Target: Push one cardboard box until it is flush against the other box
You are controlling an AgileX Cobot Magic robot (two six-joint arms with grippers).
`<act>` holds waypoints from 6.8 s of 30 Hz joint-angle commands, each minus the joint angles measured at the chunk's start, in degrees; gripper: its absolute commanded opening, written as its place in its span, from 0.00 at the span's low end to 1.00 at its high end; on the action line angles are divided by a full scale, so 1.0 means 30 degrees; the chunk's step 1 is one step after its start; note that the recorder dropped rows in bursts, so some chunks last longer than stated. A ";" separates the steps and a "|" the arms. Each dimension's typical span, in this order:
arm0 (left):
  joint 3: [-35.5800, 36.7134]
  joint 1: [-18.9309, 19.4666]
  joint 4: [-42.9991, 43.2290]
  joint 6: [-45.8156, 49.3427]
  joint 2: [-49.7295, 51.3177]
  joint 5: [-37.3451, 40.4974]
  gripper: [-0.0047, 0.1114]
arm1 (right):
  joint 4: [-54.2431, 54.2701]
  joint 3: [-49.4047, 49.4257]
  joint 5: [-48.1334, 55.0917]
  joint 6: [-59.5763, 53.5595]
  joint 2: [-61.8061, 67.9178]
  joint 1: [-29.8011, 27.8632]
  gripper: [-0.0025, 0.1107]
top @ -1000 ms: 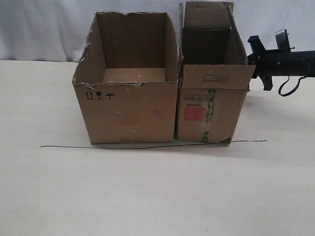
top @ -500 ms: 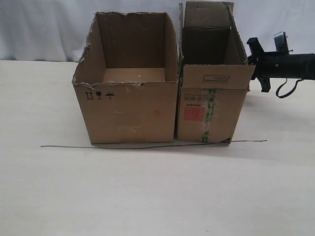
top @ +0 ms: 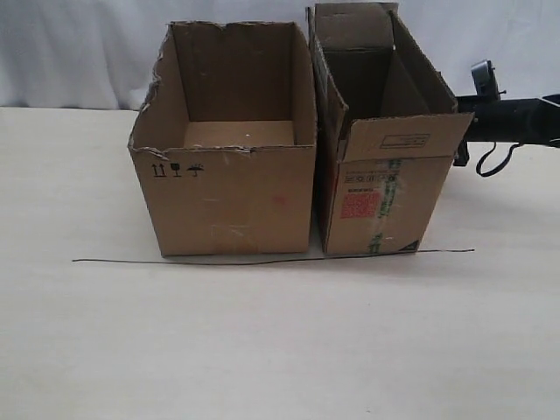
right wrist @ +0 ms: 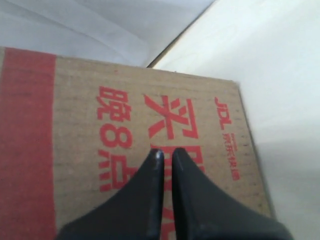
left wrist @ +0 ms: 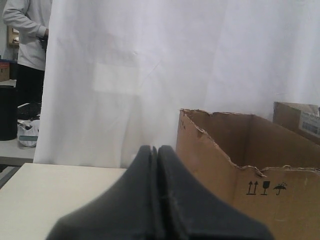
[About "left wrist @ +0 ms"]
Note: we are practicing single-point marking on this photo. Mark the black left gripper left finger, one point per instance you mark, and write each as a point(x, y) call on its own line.
point(128, 210)

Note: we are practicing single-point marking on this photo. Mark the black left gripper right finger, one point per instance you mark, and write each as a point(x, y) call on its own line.
point(192, 212)

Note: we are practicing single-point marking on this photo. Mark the small taped cardboard box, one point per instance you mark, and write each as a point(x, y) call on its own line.
point(303, 119)

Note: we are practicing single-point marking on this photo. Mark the large open cardboard box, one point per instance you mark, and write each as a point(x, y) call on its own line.
point(260, 168)

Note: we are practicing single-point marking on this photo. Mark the white plastic bag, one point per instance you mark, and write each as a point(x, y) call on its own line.
point(28, 132)

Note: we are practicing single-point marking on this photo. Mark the white backdrop curtain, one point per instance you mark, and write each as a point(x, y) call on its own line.
point(118, 71)

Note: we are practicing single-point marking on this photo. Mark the black bin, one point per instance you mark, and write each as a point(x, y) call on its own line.
point(8, 113)

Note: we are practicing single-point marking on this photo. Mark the person in white sweater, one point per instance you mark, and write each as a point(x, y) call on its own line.
point(31, 18)

